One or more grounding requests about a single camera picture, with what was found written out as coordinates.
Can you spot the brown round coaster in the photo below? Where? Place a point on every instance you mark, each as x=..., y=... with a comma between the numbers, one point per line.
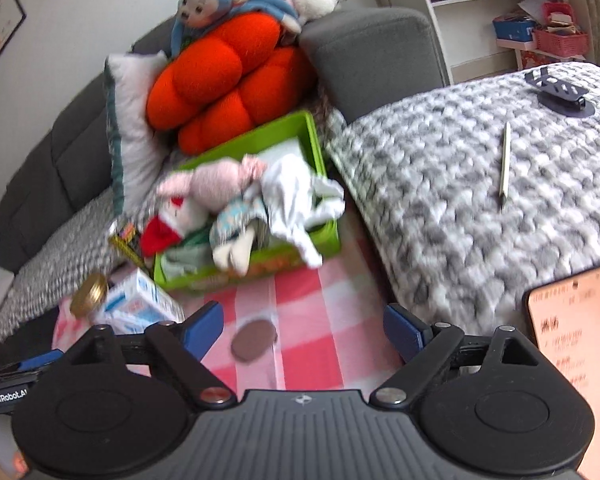
x=253, y=340

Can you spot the orange pumpkin cushion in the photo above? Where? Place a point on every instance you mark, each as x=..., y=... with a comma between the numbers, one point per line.
x=229, y=82

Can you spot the grey knitted seat cover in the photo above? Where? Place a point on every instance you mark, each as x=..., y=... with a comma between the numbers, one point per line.
x=79, y=247

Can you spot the blue monkey plush toy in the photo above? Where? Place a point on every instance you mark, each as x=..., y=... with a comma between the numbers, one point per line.
x=195, y=18

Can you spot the white blue milk carton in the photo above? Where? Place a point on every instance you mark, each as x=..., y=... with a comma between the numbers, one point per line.
x=136, y=303

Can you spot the gold lid glass jar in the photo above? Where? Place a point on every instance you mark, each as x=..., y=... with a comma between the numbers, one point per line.
x=90, y=296

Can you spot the white green throw pillow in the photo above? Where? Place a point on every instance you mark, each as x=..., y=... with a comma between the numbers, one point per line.
x=137, y=156

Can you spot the mint green cloth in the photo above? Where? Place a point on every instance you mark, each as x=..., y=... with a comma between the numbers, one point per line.
x=193, y=254

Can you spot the small rabbit plush doll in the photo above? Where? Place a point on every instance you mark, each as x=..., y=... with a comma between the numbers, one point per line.
x=241, y=226

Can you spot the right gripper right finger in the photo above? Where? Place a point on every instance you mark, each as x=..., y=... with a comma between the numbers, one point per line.
x=405, y=331

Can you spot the grey knitted blanket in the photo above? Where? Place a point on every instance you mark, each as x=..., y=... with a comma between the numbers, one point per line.
x=425, y=173

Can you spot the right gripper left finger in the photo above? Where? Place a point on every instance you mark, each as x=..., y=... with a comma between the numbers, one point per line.
x=202, y=329

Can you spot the pink fluffy sock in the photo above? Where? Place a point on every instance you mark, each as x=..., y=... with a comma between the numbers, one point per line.
x=214, y=184

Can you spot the green plastic biscuit box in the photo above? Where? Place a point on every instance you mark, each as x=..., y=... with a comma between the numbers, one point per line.
x=275, y=254

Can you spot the white bookshelf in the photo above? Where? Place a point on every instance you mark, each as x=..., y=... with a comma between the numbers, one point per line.
x=467, y=38

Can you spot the white cloth glove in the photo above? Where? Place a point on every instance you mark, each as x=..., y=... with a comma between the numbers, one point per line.
x=297, y=200

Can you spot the black yellow drink can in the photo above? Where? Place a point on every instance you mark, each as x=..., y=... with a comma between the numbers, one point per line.
x=125, y=237

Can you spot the santa claus plush toy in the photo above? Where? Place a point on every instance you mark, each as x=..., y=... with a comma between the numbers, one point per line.
x=176, y=219

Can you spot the white round plush ball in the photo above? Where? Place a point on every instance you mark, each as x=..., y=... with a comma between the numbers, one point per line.
x=311, y=10

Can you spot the smartphone with pink screen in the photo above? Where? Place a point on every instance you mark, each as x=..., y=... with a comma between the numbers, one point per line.
x=564, y=318

